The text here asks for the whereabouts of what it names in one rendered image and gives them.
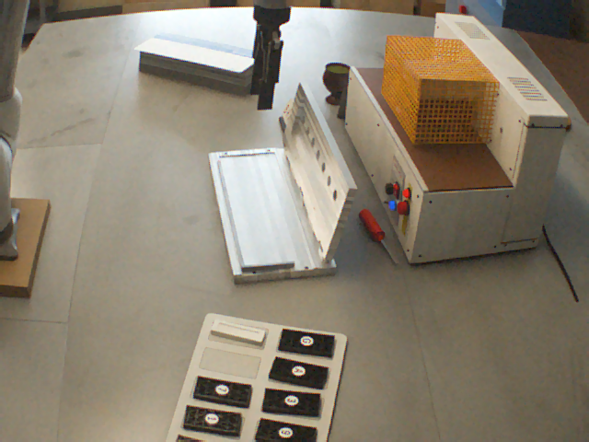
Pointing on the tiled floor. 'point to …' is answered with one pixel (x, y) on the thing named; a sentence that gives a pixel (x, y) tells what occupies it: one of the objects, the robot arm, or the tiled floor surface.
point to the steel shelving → (41, 17)
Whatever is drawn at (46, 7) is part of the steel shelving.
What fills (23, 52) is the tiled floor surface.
